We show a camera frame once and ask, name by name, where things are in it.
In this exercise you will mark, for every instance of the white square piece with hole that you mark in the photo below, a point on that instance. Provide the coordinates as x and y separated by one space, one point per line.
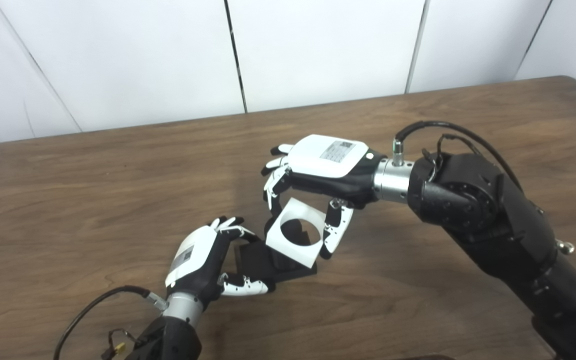
298 255

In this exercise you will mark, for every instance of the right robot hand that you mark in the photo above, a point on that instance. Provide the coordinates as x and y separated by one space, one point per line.
323 160

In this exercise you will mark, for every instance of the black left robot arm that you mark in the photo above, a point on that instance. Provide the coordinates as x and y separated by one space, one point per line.
168 340

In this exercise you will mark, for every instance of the black peg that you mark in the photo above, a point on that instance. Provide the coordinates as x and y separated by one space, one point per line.
253 260

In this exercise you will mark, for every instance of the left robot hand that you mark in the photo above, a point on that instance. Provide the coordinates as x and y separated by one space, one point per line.
193 255

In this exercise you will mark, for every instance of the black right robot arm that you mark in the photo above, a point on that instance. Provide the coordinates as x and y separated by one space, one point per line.
493 210

